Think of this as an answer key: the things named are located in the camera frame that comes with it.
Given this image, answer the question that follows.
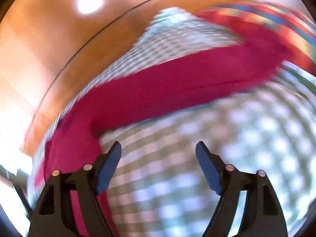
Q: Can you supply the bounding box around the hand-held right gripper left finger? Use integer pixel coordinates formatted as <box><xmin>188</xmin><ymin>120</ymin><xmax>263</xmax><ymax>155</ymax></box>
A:
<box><xmin>28</xmin><ymin>141</ymin><xmax>122</xmax><ymax>237</ymax></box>

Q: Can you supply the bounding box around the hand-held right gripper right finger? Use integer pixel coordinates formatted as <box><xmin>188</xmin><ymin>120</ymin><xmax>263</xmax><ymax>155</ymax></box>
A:
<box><xmin>196</xmin><ymin>141</ymin><xmax>289</xmax><ymax>237</ymax></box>

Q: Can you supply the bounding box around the red garment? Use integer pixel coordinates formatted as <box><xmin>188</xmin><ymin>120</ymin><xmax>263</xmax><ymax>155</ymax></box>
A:
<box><xmin>33</xmin><ymin>11</ymin><xmax>292</xmax><ymax>237</ymax></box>

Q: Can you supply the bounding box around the wooden wardrobe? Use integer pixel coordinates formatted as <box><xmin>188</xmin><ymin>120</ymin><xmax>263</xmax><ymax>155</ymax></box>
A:
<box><xmin>0</xmin><ymin>0</ymin><xmax>304</xmax><ymax>158</ymax></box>

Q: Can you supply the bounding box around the green checkered bed sheet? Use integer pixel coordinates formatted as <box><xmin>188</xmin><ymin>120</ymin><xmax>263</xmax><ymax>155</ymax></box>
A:
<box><xmin>26</xmin><ymin>7</ymin><xmax>316</xmax><ymax>237</ymax></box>

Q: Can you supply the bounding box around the colourful striped cloth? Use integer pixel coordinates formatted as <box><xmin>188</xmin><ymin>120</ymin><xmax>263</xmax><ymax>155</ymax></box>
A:
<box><xmin>197</xmin><ymin>2</ymin><xmax>316</xmax><ymax>72</ymax></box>

